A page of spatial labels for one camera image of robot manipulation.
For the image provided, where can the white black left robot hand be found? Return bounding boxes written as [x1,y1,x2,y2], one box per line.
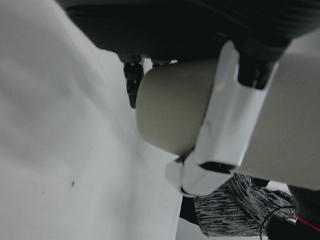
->
[59,0,320,196]

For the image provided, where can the beige paper cup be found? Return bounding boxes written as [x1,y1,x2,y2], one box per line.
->
[135,32,320,191]

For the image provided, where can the grey heathered fabric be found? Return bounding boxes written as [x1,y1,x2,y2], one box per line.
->
[193,172,298,238]

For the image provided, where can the thin black cable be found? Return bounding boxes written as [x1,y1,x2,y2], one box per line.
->
[259,206,296,240]

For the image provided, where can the thin red cable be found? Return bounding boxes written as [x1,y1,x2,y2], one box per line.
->
[293,212,320,231]

